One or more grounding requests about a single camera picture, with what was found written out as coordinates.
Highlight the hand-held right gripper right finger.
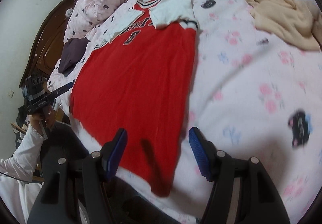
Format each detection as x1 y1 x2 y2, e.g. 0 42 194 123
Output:
189 127 291 224

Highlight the person's left hand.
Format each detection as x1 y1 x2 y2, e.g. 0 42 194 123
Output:
30 111 54 136

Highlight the person's left forearm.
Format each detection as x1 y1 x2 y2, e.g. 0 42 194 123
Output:
0 123 48 182

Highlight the person's white garment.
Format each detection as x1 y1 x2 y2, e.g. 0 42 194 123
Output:
0 176 43 224

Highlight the black chair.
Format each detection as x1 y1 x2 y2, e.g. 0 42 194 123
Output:
40 122 197 224

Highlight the beige garment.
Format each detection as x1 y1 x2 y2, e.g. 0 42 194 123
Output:
244 0 322 51

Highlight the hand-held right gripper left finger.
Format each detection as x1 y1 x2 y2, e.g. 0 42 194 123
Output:
27 128 127 224

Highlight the pink cat print bed sheet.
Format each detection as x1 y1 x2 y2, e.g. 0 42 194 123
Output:
48 0 322 224

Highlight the dark wooden bed headboard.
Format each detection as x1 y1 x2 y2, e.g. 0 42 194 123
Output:
19 0 98 89

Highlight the red and white jersey shirt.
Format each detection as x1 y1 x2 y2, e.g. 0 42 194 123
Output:
69 0 199 198

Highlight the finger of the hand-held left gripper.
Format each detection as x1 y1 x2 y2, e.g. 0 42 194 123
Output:
49 82 74 100

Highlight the dark purple cloth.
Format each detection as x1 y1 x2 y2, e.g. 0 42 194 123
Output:
57 37 90 76

